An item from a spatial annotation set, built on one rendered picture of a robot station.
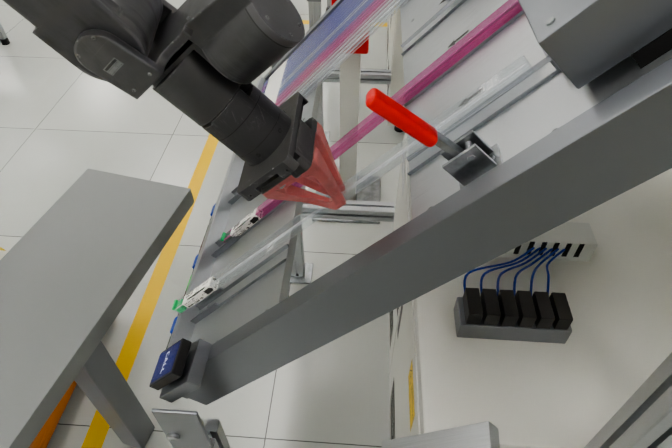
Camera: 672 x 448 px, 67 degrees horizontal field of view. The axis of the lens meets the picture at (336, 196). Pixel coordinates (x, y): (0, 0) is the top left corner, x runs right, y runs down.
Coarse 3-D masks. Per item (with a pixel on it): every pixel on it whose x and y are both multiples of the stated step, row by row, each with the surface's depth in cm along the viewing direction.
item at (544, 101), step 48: (432, 0) 64; (480, 0) 54; (432, 48) 56; (480, 48) 48; (528, 48) 42; (432, 96) 50; (528, 96) 39; (576, 96) 35; (528, 144) 36; (432, 192) 42
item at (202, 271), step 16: (240, 160) 89; (240, 176) 86; (224, 192) 82; (224, 208) 80; (224, 224) 78; (208, 240) 74; (208, 256) 73; (208, 272) 71; (192, 288) 68; (176, 320) 65; (176, 336) 63
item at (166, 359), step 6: (174, 348) 54; (162, 354) 56; (168, 354) 54; (174, 354) 53; (162, 360) 55; (168, 360) 53; (156, 366) 55; (162, 366) 54; (168, 366) 52; (156, 372) 54; (162, 372) 53; (156, 378) 53
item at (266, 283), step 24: (312, 96) 80; (240, 216) 75; (264, 216) 67; (288, 216) 61; (240, 240) 70; (288, 240) 58; (216, 264) 72; (264, 264) 59; (288, 264) 55; (240, 288) 61; (264, 288) 56; (288, 288) 53; (216, 312) 62; (240, 312) 57; (192, 336) 64; (216, 336) 59
